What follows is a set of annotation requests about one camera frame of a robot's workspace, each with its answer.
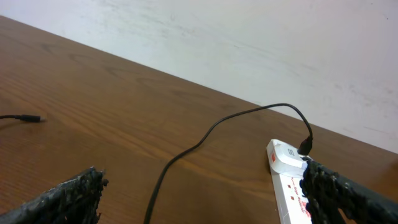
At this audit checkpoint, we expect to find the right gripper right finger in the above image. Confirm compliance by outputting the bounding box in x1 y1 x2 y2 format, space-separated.
300 157 397 224

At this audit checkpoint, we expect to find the black USB charging cable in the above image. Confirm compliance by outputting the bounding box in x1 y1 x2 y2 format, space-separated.
0 103 314 224

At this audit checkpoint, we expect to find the white USB charger adapter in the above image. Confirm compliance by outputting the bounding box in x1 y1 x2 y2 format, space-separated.
267 139 307 178

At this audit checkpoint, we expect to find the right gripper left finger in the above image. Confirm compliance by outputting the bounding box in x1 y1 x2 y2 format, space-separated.
1 167 109 224

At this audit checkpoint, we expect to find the white power strip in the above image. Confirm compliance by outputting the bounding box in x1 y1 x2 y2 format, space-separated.
271 171 312 224

